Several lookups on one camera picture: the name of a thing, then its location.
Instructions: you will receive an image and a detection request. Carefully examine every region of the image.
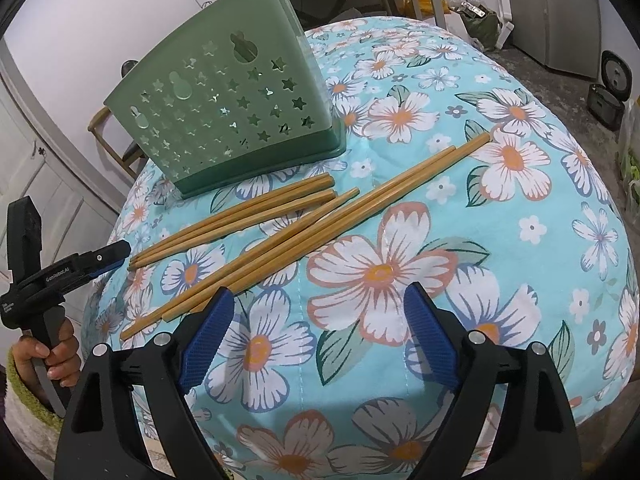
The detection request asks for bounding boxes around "white round appliance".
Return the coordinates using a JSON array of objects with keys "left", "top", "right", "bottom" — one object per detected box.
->
[{"left": 600, "top": 50, "right": 632, "bottom": 106}]

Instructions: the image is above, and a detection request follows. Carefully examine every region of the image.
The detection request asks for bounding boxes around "person's left hand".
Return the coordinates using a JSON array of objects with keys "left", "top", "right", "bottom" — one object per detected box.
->
[{"left": 11, "top": 317, "right": 82, "bottom": 387}]

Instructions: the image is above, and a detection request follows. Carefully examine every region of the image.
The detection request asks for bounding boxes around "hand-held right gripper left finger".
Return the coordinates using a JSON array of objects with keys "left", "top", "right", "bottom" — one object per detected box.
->
[{"left": 54, "top": 287, "right": 237, "bottom": 480}]

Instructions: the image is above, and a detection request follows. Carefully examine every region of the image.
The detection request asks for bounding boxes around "white panelled door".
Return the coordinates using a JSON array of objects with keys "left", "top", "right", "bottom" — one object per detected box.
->
[{"left": 0, "top": 67, "right": 123, "bottom": 321}]

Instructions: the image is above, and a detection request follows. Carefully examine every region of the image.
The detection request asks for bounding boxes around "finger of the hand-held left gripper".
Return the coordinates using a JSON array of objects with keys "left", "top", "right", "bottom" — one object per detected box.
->
[{"left": 75, "top": 240, "right": 132, "bottom": 281}]

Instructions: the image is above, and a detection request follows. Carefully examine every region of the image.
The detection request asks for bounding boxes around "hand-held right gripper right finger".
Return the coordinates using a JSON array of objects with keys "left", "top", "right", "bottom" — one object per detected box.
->
[{"left": 403, "top": 282, "right": 585, "bottom": 480}]

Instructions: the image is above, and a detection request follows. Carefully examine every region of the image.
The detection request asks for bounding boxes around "pile of bamboo chopsticks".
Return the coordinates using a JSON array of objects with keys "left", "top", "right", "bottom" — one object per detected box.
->
[{"left": 120, "top": 132, "right": 493, "bottom": 342}]

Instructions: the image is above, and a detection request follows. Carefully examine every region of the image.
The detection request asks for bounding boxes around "white cabinet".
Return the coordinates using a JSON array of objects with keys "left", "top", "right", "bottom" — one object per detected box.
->
[{"left": 510, "top": 0, "right": 602, "bottom": 80}]

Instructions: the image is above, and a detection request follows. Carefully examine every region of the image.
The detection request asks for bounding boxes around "plastic bag of greens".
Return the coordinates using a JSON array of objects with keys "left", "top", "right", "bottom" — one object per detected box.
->
[{"left": 617, "top": 100, "right": 640, "bottom": 211}]

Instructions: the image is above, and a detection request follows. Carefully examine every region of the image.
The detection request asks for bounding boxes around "floral blue blanket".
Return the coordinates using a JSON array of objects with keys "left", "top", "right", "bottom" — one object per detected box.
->
[{"left": 82, "top": 16, "right": 640, "bottom": 480}]

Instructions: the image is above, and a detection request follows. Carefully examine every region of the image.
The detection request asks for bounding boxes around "green bag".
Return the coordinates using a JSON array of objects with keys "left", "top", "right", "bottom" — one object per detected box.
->
[{"left": 457, "top": 0, "right": 501, "bottom": 52}]

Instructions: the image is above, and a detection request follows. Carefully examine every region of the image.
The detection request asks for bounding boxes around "green plastic utensil holder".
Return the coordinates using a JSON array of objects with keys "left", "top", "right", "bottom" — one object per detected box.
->
[{"left": 103, "top": 0, "right": 347, "bottom": 200}]

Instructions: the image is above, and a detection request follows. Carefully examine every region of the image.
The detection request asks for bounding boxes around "wooden chair black seat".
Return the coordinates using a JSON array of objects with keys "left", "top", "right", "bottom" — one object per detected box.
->
[{"left": 88, "top": 107, "right": 146, "bottom": 179}]

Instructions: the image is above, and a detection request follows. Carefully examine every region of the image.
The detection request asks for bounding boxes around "white plastic panel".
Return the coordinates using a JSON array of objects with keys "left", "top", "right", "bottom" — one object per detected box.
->
[{"left": 496, "top": 0, "right": 516, "bottom": 51}]

